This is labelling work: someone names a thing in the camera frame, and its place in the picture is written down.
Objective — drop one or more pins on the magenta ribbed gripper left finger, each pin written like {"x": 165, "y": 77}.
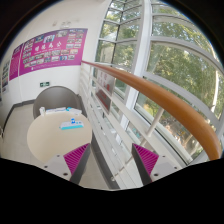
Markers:
{"x": 70, "y": 166}

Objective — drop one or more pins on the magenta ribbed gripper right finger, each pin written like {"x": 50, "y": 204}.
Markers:
{"x": 151, "y": 166}

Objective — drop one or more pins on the blue and white charger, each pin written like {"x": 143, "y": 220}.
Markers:
{"x": 72, "y": 120}

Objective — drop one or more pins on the white power strip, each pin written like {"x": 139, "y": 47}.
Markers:
{"x": 69, "y": 125}

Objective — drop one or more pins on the round beige table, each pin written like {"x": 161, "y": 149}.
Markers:
{"x": 45, "y": 138}

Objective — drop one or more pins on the white packet with blue end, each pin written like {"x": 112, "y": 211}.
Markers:
{"x": 74, "y": 111}

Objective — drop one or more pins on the white box on chair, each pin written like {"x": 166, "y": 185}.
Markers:
{"x": 55, "y": 110}

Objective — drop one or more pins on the white metal railing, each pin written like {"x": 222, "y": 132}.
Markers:
{"x": 117, "y": 130}

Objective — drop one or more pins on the white small cup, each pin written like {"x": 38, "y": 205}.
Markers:
{"x": 42, "y": 111}

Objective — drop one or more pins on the grey curved chair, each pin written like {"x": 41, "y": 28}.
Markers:
{"x": 56, "y": 97}

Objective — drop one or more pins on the wooden handrail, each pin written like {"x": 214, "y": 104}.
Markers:
{"x": 184, "y": 113}

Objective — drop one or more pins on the green exit sign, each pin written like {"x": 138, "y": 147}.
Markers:
{"x": 44, "y": 84}

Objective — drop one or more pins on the red and white notice sign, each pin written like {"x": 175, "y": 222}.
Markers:
{"x": 105, "y": 88}

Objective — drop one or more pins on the large magenta wall poster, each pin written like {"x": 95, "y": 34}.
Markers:
{"x": 53, "y": 49}

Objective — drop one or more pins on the narrow magenta wall poster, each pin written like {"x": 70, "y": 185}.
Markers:
{"x": 14, "y": 65}

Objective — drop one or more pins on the dark wall poster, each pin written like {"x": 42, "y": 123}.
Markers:
{"x": 5, "y": 76}

